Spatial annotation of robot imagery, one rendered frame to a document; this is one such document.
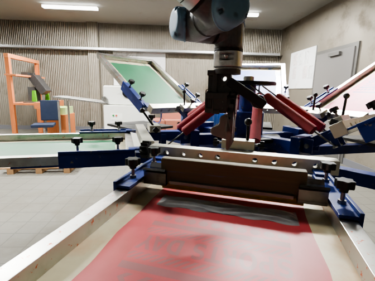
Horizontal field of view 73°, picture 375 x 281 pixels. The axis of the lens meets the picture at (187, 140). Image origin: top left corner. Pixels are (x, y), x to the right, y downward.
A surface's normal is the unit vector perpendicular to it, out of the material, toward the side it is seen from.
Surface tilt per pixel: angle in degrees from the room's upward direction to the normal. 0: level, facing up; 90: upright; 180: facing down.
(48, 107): 82
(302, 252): 0
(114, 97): 90
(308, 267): 0
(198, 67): 90
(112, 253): 0
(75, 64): 90
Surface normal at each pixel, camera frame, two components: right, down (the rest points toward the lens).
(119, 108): 0.03, 0.19
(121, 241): 0.03, -0.98
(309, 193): -0.27, 0.18
